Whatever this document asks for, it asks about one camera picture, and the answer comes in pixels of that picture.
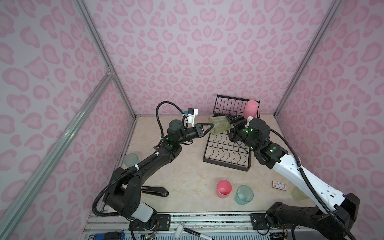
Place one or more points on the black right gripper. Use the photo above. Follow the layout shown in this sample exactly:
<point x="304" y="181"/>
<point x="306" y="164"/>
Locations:
<point x="235" y="125"/>

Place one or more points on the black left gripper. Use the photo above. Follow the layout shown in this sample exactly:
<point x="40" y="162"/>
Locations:
<point x="197" y="130"/>

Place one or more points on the green translucent plastic cup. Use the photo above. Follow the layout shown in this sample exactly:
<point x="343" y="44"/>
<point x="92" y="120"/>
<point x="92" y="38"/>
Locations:
<point x="221" y="125"/>

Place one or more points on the pink plastic cup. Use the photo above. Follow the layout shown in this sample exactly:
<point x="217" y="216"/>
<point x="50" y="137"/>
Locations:
<point x="224" y="188"/>
<point x="251" y="109"/>

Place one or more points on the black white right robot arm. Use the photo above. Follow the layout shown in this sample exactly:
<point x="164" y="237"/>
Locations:
<point x="334" y="212"/>

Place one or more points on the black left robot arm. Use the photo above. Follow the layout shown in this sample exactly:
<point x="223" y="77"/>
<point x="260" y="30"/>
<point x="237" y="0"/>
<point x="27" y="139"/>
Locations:
<point x="122" y="196"/>

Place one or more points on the teal translucent plastic cup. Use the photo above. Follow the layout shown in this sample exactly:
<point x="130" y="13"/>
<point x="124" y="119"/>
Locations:
<point x="244" y="195"/>

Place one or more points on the small red white card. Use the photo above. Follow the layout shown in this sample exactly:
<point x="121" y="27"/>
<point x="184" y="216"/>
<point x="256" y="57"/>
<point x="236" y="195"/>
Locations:
<point x="279" y="185"/>

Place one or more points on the black stapler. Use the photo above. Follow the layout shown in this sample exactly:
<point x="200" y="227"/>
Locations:
<point x="155" y="191"/>

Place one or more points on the pale teal cup left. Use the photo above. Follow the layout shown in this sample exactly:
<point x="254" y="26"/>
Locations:
<point x="131" y="160"/>

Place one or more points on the pale yellow translucent cup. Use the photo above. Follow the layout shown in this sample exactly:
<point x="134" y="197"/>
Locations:
<point x="298" y="195"/>

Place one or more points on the black marker pen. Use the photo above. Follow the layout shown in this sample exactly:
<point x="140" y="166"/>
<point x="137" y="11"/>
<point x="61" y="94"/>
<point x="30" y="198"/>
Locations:
<point x="181" y="228"/>

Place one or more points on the blue black tool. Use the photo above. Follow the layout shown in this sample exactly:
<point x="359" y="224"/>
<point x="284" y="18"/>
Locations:
<point x="108" y="236"/>

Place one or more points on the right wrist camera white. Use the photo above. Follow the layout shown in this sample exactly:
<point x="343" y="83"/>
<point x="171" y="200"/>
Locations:
<point x="248" y="120"/>

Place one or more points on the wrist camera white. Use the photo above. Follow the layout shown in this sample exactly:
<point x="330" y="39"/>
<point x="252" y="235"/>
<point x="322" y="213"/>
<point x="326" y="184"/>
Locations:
<point x="189" y="117"/>
<point x="248" y="120"/>

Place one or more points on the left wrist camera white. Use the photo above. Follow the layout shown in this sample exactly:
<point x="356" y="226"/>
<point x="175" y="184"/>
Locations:
<point x="189" y="117"/>

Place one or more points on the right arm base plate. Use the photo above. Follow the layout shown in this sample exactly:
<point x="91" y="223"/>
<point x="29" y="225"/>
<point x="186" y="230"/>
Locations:
<point x="265" y="221"/>

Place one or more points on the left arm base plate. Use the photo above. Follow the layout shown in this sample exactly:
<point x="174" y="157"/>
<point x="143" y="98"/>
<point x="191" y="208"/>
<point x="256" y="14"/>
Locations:
<point x="155" y="223"/>

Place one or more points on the aluminium front rail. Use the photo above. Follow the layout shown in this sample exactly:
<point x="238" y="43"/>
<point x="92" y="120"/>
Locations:
<point x="218" y="225"/>

